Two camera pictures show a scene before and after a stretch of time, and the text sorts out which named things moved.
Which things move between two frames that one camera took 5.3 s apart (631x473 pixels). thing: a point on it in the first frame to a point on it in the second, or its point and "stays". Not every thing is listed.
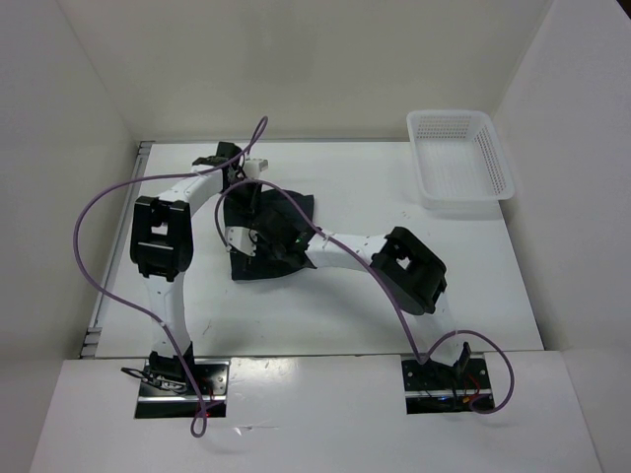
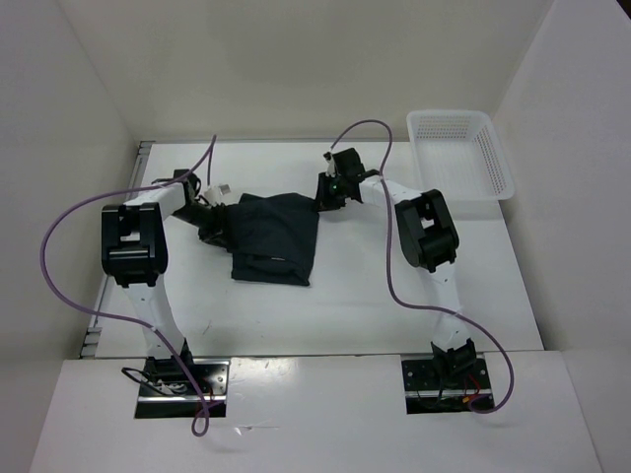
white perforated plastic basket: x=460 y=160 stays
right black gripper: x=258 y=252 to x=322 y=200
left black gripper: x=249 y=207 to x=219 y=234
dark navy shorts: x=282 y=224 stays
